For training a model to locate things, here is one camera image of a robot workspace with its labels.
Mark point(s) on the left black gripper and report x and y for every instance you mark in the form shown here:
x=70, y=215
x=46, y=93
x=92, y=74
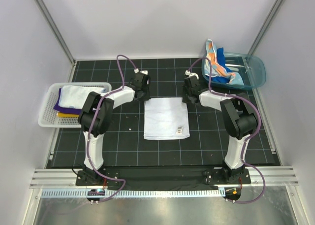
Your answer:
x=147, y=97

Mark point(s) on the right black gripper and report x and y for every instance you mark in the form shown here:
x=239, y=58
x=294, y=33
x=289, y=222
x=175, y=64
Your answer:
x=185, y=100

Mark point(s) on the white towel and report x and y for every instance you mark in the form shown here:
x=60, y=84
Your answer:
x=166, y=118

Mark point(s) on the light blue bear towel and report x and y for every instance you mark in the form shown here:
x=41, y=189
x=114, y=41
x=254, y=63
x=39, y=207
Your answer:
x=75, y=96

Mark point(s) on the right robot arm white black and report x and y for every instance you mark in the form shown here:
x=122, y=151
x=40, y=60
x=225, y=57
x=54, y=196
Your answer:
x=241, y=121

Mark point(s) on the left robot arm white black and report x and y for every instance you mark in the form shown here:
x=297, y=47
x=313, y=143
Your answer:
x=95, y=119

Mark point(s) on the orange patterned towel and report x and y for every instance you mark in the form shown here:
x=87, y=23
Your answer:
x=236, y=79

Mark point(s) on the dark blue towel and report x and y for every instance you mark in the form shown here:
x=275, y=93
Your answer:
x=217, y=68

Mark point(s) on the teal plastic bowl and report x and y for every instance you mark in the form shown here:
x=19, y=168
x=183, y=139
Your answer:
x=250, y=68

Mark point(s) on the purple folded towel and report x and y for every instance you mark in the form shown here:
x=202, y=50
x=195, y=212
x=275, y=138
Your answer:
x=63, y=109

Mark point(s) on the yellow folded towel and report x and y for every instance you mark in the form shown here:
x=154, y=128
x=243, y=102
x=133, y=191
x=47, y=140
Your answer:
x=66, y=115

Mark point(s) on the white plastic basket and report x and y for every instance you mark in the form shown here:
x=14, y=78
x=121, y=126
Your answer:
x=48, y=116

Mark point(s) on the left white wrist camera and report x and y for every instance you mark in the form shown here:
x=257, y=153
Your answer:
x=145, y=72

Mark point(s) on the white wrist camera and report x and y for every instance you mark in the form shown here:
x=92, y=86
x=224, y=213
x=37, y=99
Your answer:
x=191, y=74
x=145, y=72

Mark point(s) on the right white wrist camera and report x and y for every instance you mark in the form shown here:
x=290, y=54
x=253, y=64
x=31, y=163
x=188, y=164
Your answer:
x=191, y=74

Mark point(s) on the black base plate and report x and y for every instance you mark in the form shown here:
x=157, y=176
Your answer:
x=163, y=178

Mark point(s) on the white slotted cable duct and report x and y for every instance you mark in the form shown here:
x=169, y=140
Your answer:
x=100, y=194

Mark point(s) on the aluminium rail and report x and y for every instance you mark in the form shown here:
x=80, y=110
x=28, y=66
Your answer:
x=264, y=175

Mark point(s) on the left aluminium frame post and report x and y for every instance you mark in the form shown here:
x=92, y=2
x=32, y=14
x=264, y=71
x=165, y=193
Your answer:
x=51, y=23

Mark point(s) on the aluminium frame post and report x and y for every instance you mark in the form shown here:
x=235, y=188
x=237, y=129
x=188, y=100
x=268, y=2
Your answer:
x=266, y=25
x=51, y=23

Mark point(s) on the right aluminium frame post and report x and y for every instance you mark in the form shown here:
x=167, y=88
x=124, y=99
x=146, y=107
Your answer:
x=266, y=25

